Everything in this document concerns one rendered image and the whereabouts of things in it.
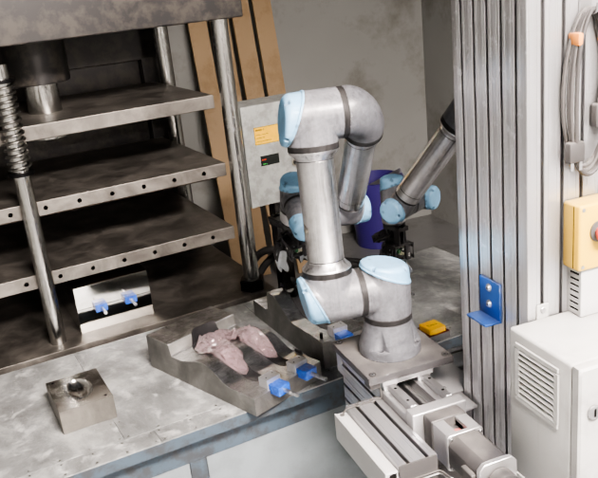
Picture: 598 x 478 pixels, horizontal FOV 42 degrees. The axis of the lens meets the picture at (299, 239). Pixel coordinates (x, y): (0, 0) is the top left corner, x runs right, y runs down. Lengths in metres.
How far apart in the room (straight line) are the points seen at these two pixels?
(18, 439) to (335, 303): 1.01
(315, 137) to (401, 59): 4.30
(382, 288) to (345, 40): 4.08
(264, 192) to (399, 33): 3.08
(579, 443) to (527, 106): 0.61
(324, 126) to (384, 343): 0.53
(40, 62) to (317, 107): 1.44
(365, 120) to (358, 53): 4.08
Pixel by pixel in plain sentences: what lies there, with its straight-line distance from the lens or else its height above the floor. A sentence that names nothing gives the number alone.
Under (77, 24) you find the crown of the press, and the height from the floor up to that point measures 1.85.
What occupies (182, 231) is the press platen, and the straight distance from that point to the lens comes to 2.99.
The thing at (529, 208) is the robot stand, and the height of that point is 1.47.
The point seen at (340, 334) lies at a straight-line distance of 2.32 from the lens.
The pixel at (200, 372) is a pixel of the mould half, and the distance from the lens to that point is 2.29.
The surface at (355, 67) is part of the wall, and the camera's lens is 5.79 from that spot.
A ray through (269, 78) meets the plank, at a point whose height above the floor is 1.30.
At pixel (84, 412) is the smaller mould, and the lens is 2.26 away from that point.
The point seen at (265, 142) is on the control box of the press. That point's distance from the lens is 3.03.
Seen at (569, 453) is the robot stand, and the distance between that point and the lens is 1.55.
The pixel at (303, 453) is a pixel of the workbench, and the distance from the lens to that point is 2.42.
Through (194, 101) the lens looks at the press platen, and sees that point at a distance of 2.87.
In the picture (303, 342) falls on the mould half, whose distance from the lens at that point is 2.43.
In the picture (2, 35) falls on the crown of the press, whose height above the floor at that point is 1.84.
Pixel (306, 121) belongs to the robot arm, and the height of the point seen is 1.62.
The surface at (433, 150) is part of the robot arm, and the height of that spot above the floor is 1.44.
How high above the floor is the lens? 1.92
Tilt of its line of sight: 19 degrees down
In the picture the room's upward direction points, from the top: 6 degrees counter-clockwise
